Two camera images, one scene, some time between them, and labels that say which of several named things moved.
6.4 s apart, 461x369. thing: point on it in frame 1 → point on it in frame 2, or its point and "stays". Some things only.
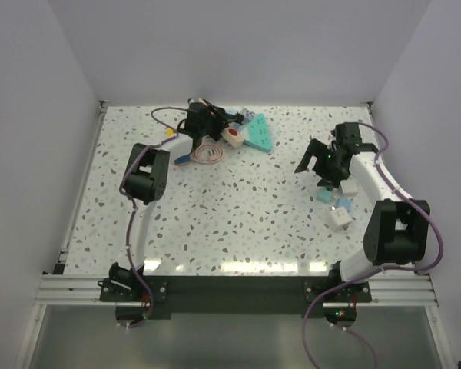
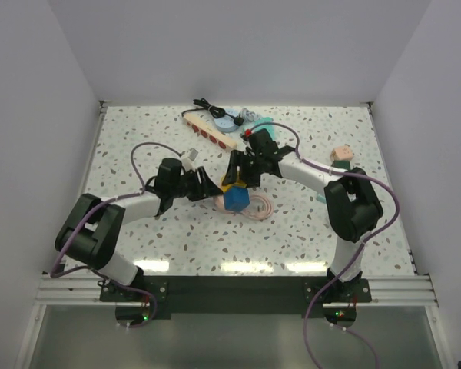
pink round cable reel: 199,158 → 260,208
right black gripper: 316,148 → 237,158
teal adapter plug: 323,194 stays
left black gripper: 220,121 → 204,189
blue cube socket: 182,159 → 237,198
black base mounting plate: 237,298 stays
